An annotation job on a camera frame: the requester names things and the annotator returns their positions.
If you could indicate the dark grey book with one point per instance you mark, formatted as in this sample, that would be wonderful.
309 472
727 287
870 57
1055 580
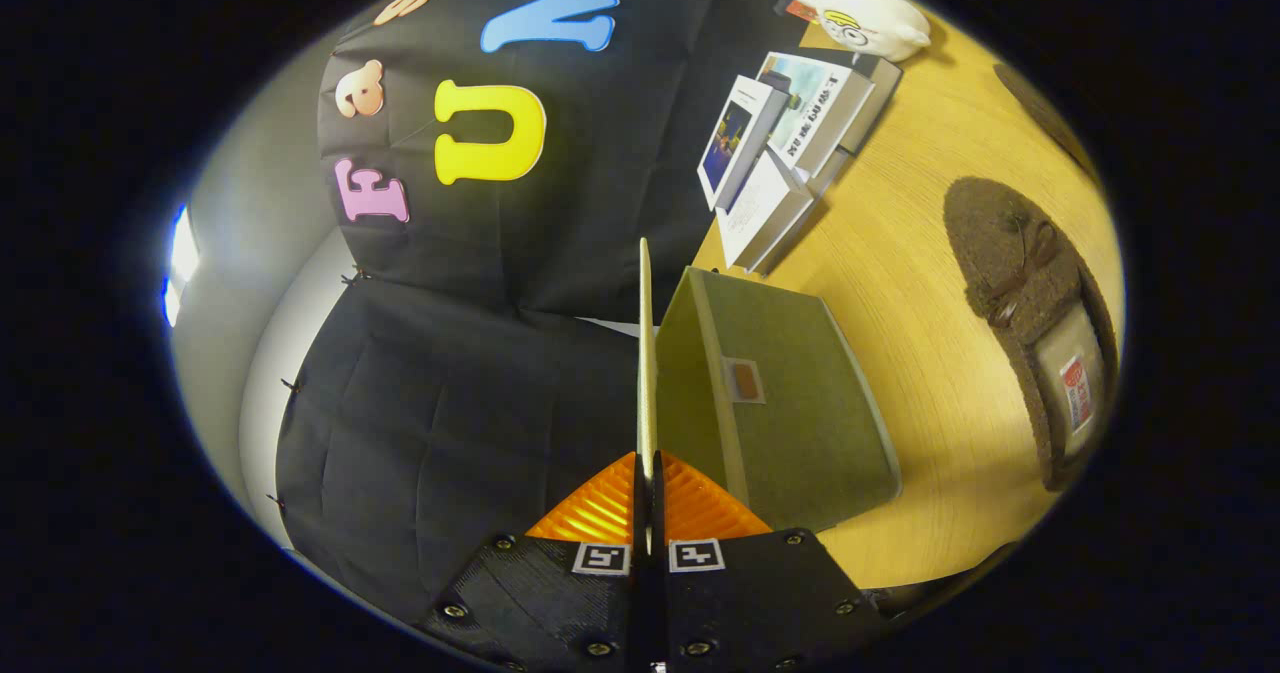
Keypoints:
880 93

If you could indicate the green fabric storage box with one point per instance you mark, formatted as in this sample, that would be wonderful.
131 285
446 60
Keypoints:
790 403

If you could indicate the white duck plush toy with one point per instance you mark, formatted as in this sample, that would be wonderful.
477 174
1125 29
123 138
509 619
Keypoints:
880 18

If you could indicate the white book with blue picture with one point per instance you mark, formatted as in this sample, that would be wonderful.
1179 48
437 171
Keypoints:
735 138

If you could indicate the black backdrop cloth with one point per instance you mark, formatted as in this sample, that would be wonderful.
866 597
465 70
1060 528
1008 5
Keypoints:
480 403

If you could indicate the brown fuzzy slipper shoe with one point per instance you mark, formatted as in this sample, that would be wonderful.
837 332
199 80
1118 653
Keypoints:
1010 253
1045 113

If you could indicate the large ceiling light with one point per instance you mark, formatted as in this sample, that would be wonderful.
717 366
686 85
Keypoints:
183 258

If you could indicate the plain white book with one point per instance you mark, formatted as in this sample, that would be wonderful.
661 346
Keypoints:
765 208

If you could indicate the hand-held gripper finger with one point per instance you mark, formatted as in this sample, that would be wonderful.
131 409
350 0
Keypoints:
638 513
659 603

